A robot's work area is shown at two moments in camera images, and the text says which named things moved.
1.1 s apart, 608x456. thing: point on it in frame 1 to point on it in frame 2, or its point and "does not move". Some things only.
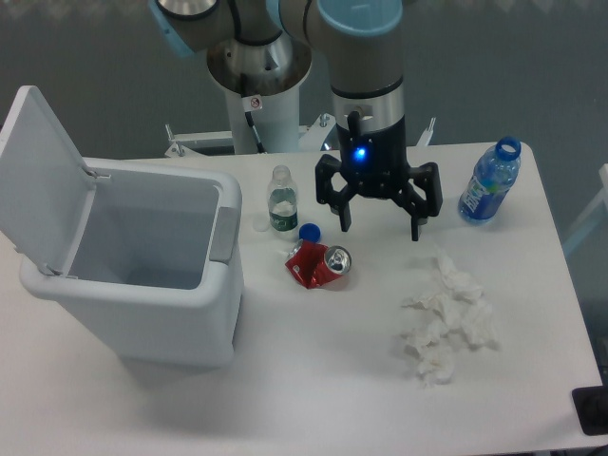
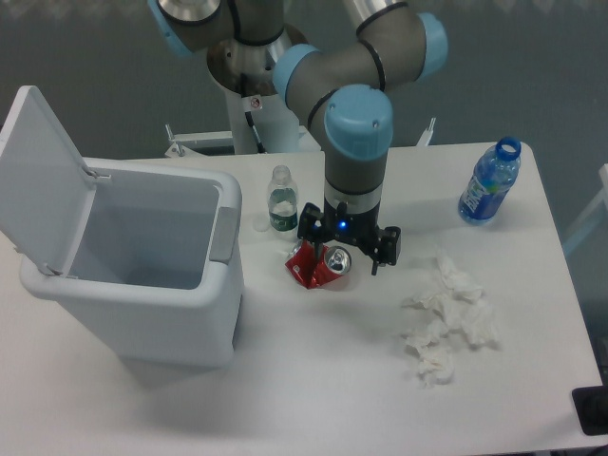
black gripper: [373, 163] to [362, 228]
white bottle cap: [260, 225] does not move
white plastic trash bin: [148, 256] does not move
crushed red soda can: [314, 264] does not move
